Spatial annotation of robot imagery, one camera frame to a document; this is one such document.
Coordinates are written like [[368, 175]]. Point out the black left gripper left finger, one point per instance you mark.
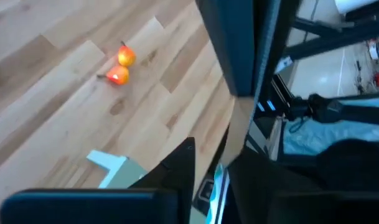
[[176, 174]]

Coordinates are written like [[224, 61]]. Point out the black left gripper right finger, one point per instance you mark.
[[254, 186]]

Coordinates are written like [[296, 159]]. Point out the small orange fruit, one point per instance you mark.
[[118, 75], [127, 56]]

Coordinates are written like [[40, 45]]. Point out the green perforated metal stand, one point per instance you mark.
[[124, 174]]

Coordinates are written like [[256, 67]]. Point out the blue fabric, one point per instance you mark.
[[332, 137]]

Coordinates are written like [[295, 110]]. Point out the black slotted bracket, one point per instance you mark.
[[270, 93]]

